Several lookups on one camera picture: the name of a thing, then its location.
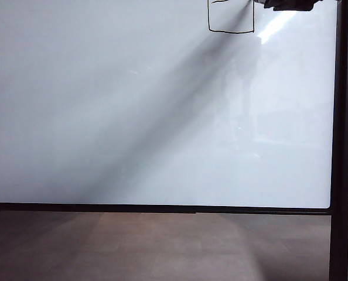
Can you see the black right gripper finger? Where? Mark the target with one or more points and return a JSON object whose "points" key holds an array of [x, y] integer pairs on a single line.
{"points": [[292, 4]]}

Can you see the white glossy whiteboard panel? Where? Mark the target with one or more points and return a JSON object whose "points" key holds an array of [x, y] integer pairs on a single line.
{"points": [[133, 102]]}

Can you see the white whiteboard with black frame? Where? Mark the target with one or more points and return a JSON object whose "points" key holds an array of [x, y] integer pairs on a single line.
{"points": [[341, 146]]}

